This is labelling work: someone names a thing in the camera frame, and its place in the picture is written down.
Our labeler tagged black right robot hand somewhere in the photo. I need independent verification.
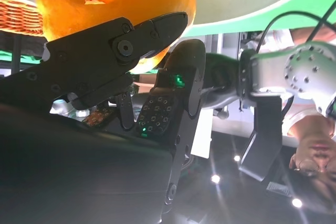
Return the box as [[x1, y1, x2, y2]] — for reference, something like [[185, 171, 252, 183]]
[[0, 11, 207, 224]]

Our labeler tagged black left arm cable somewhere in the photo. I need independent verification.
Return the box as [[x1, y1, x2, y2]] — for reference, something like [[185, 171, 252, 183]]
[[254, 11, 336, 54]]

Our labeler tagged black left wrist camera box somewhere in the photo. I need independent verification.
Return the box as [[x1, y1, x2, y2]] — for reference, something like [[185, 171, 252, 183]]
[[239, 94, 284, 183]]

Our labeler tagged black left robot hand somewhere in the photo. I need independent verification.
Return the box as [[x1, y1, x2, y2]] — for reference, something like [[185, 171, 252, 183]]
[[202, 52, 242, 110]]

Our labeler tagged orange wicker basket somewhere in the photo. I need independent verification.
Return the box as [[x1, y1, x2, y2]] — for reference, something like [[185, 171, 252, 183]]
[[0, 0, 45, 36]]

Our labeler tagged white partition panel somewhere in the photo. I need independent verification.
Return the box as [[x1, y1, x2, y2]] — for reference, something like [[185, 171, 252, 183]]
[[190, 108, 213, 159]]

